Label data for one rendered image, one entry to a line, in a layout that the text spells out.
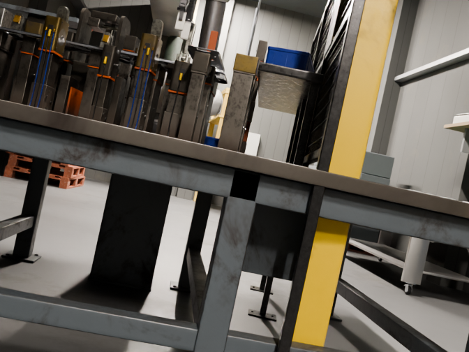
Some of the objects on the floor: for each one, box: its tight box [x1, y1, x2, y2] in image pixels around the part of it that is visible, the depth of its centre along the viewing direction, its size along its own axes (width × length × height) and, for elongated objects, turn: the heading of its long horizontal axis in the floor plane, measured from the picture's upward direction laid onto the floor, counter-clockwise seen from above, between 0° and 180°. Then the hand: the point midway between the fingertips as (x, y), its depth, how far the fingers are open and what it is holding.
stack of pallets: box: [3, 152, 85, 189], centre depth 779 cm, size 128×89×91 cm
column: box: [88, 174, 172, 292], centre depth 279 cm, size 31×31×66 cm
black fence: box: [248, 0, 366, 352], centre depth 234 cm, size 14×197×155 cm, turn 87°
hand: (181, 31), depth 207 cm, fingers open, 13 cm apart
